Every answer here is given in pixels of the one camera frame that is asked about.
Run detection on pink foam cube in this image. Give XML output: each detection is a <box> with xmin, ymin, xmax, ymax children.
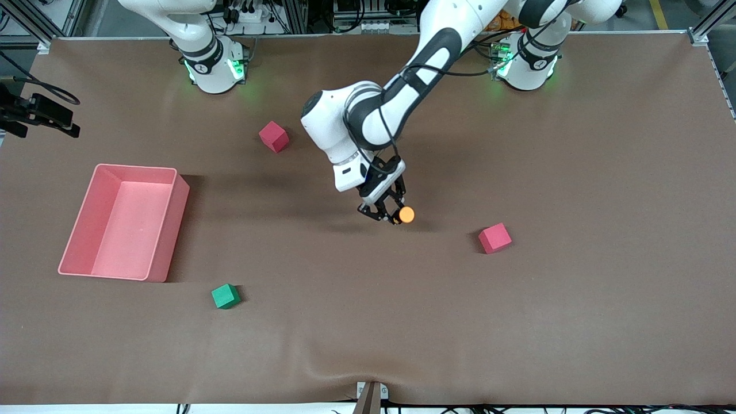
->
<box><xmin>258</xmin><ymin>121</ymin><xmax>290</xmax><ymax>154</ymax></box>
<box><xmin>478</xmin><ymin>223</ymin><xmax>513</xmax><ymax>255</ymax></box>

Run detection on brown table mat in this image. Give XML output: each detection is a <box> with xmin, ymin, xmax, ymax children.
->
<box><xmin>0</xmin><ymin>32</ymin><xmax>736</xmax><ymax>406</ymax></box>

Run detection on white terminal block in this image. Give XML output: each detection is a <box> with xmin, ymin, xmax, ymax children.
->
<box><xmin>344</xmin><ymin>20</ymin><xmax>419</xmax><ymax>33</ymax></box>

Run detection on pink plastic bin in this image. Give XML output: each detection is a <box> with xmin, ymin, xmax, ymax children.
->
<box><xmin>58</xmin><ymin>164</ymin><xmax>190</xmax><ymax>282</ymax></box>

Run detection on green foam cube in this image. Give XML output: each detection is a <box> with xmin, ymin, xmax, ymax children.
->
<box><xmin>211</xmin><ymin>283</ymin><xmax>241</xmax><ymax>310</ymax></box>

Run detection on white power strip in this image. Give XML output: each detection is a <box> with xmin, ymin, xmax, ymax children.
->
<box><xmin>221</xmin><ymin>5</ymin><xmax>266</xmax><ymax>25</ymax></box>

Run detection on orange snack packets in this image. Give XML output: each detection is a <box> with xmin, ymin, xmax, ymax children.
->
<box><xmin>483</xmin><ymin>9</ymin><xmax>521</xmax><ymax>33</ymax></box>

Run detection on aluminium frame post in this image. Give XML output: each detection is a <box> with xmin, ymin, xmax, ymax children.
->
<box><xmin>287</xmin><ymin>0</ymin><xmax>309</xmax><ymax>34</ymax></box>

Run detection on grey camera mounting pole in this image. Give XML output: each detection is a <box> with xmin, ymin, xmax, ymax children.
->
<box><xmin>355</xmin><ymin>381</ymin><xmax>389</xmax><ymax>414</ymax></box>

